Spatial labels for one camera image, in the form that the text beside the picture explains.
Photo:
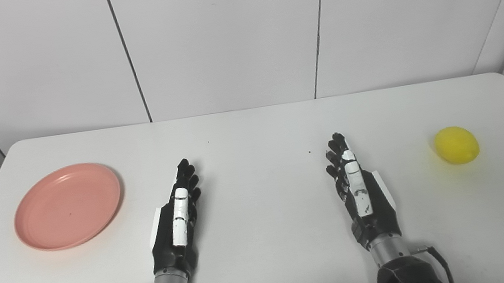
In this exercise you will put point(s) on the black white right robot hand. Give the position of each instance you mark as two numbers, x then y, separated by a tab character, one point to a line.
375	213

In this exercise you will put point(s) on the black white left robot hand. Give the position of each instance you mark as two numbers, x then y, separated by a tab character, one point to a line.
171	240

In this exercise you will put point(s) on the yellow lemon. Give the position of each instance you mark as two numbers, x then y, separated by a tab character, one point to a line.
456	145

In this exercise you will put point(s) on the pink round plate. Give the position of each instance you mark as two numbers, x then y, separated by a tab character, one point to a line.
67	207

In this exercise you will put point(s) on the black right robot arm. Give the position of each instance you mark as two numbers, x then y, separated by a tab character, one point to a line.
405	279

